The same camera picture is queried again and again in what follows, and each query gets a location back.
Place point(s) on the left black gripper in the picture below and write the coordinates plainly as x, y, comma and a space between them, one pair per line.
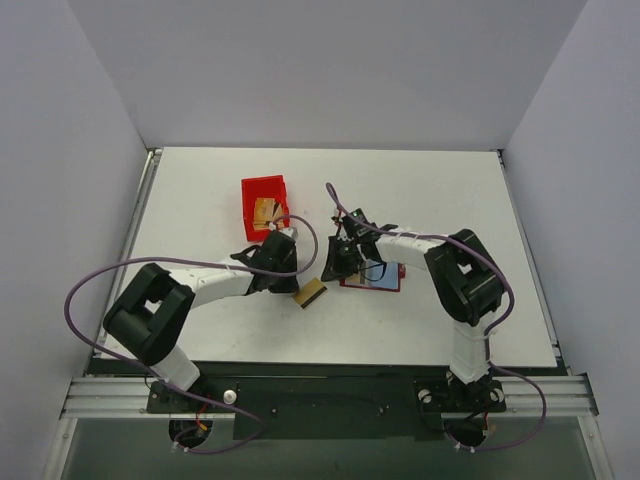
288, 282

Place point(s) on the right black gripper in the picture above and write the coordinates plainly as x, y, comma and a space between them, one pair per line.
338, 259

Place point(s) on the gold card magnetic stripe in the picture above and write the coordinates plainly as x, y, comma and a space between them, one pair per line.
355, 281

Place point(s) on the red leather card holder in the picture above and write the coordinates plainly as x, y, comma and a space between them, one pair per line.
381, 276

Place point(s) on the gold card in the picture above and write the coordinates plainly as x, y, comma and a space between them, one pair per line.
309, 293

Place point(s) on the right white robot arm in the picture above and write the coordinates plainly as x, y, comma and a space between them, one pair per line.
460, 267

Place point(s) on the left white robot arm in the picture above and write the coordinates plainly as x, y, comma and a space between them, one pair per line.
149, 315

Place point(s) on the gold cards in bin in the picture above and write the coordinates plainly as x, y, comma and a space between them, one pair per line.
266, 212

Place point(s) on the red plastic bin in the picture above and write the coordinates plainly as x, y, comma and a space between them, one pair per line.
261, 187

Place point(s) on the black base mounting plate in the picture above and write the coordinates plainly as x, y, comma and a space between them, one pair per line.
331, 402

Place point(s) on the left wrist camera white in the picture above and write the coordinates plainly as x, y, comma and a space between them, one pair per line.
290, 232

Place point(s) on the aluminium front rail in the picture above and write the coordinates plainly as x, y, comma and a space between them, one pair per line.
119, 398

